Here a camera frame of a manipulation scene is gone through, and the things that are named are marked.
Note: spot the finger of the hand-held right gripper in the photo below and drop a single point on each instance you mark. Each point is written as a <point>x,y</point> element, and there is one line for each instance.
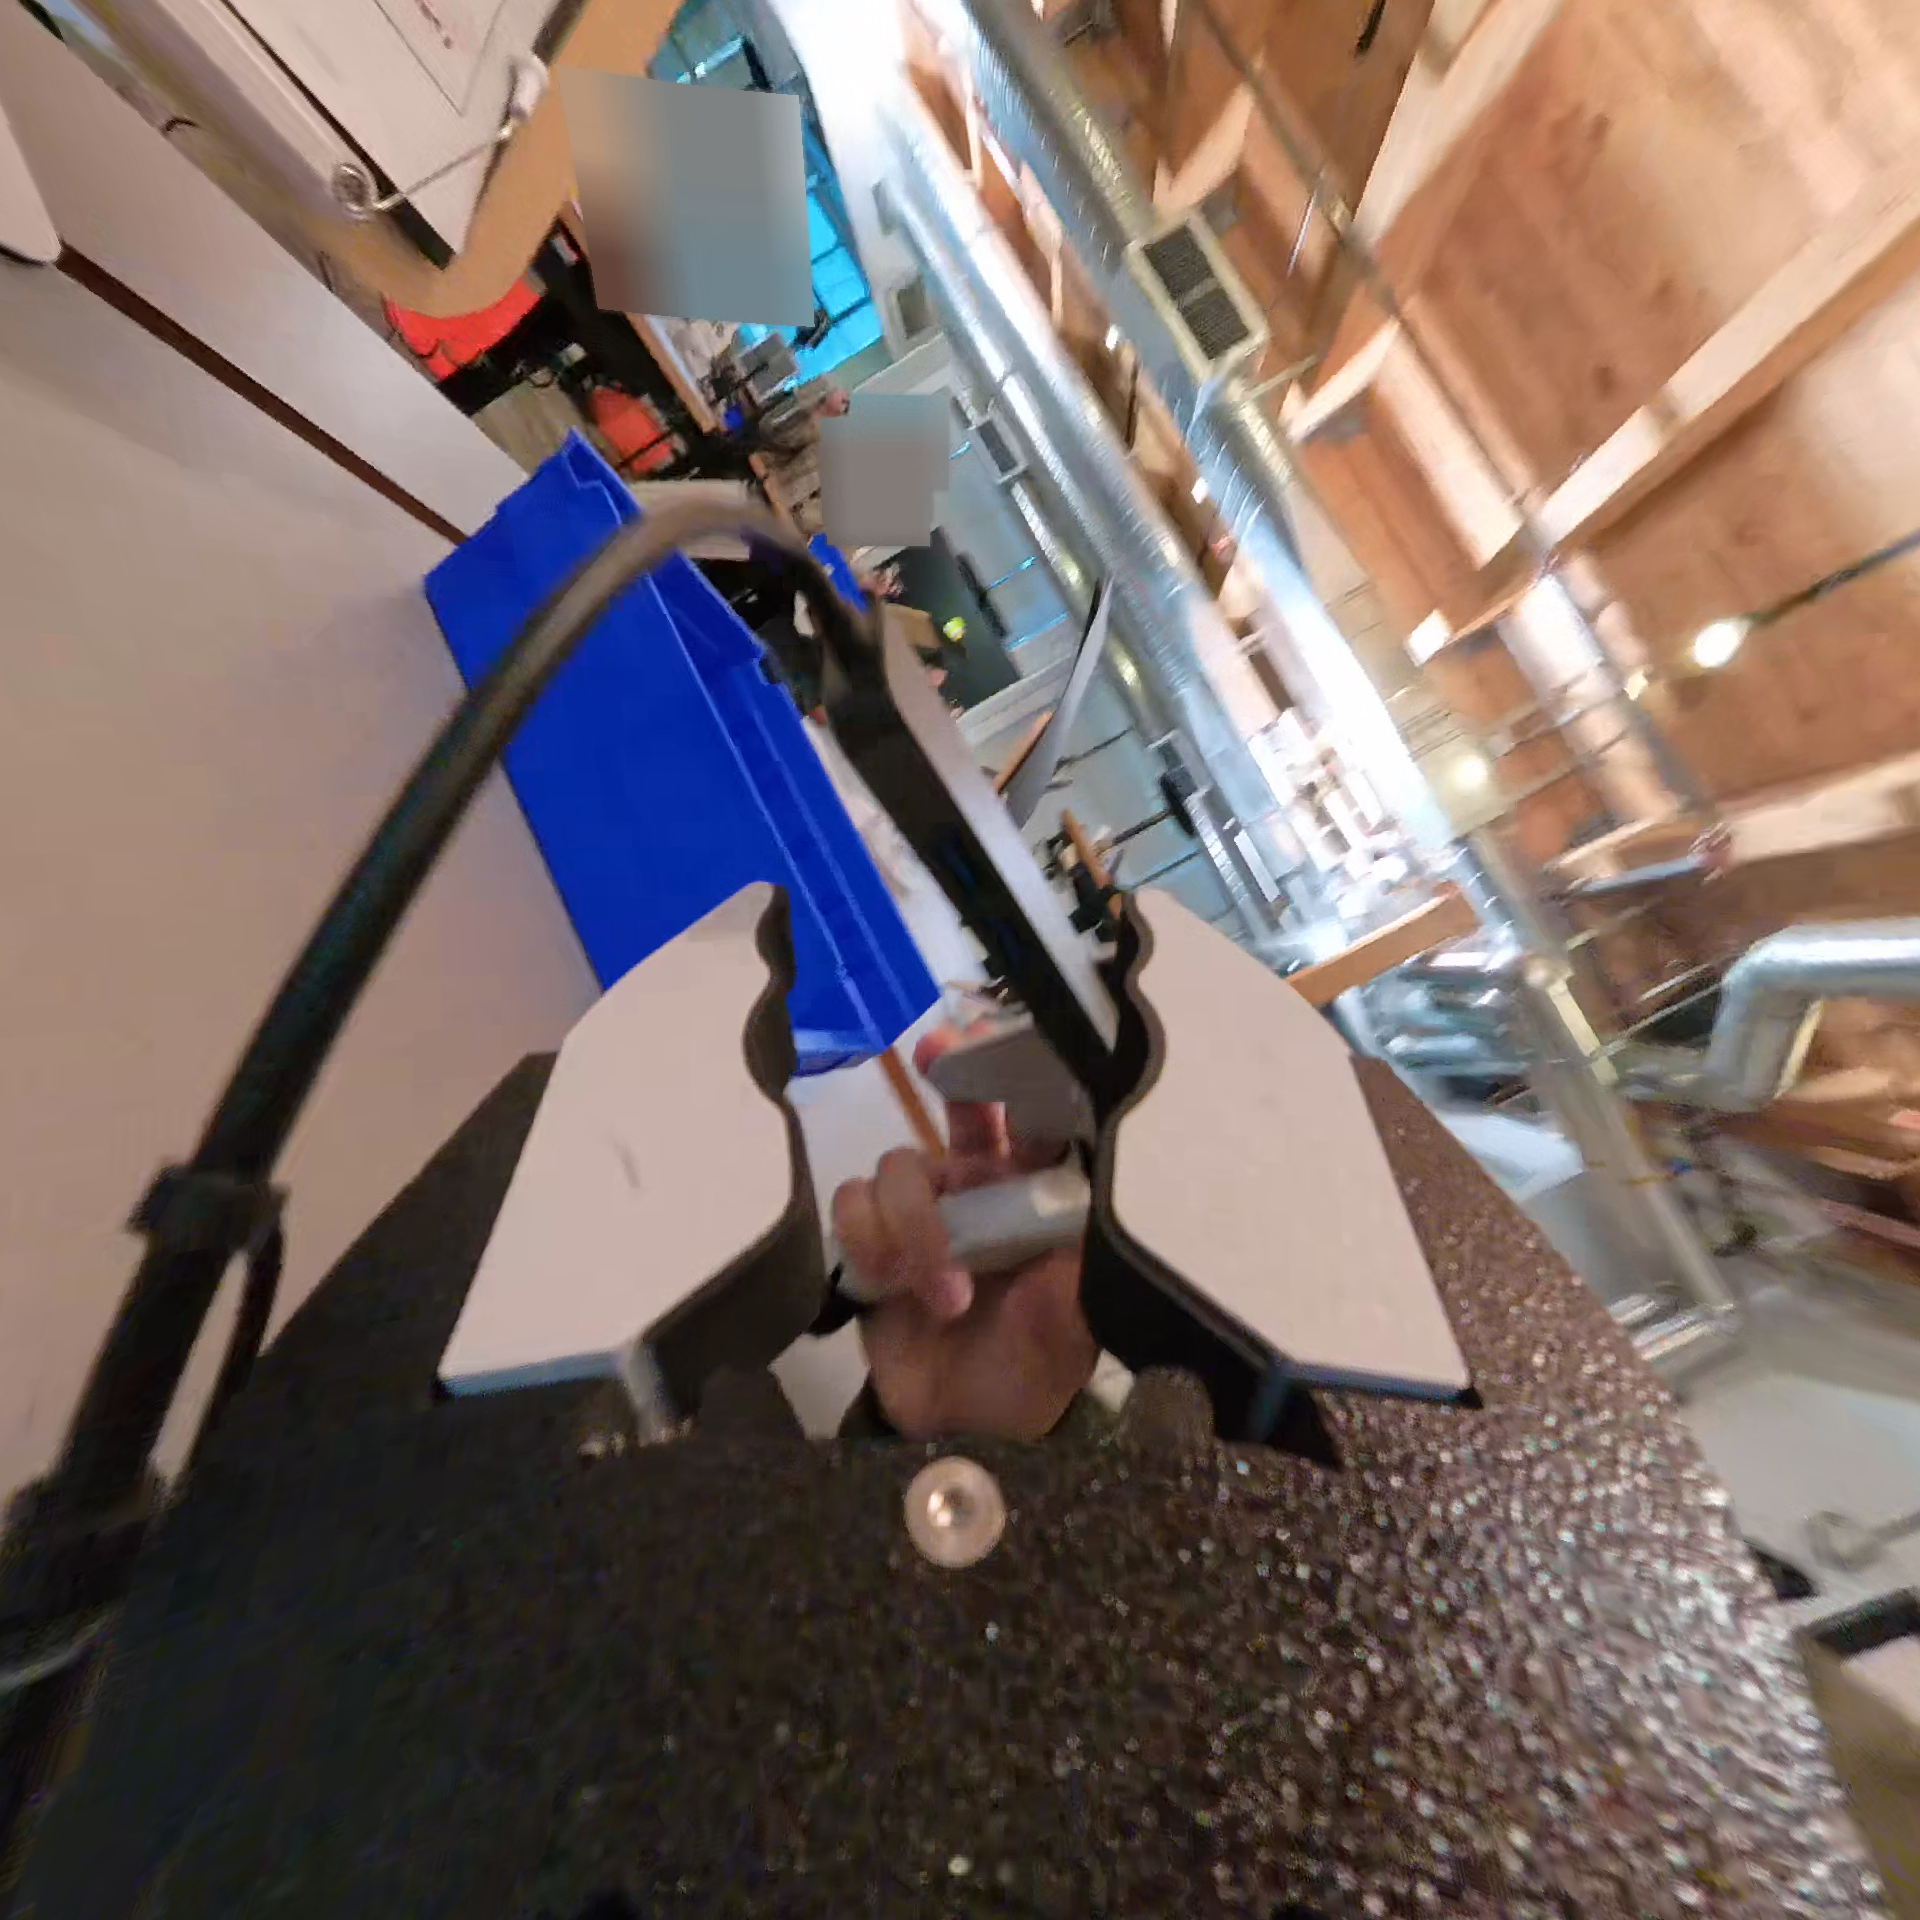
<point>974,810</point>

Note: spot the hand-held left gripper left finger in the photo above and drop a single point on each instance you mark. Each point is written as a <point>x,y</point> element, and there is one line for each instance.
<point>645,1171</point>

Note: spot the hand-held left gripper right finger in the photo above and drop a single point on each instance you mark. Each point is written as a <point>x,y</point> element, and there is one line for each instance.
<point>1277,1201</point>

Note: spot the grey desk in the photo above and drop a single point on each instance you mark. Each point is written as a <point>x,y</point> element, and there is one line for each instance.
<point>182,780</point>

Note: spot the person's right hand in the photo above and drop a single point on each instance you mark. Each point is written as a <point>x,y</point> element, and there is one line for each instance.
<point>974,1359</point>

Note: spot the blue plastic bin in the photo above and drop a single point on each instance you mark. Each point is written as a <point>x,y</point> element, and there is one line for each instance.
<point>661,780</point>

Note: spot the orange container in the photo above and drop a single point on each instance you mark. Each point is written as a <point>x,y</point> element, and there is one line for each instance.
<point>466,322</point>
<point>630,426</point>

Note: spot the silver bent pipe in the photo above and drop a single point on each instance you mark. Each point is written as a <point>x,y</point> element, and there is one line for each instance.
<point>1786,989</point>

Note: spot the white air vent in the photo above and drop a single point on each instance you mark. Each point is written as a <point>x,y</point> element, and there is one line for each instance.
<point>1200,292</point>

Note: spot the cardboard box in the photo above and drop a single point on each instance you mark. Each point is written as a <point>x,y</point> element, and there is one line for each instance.
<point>1868,1723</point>

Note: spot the silver spiral air duct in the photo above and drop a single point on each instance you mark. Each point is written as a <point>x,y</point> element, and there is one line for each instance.
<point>1245,435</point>

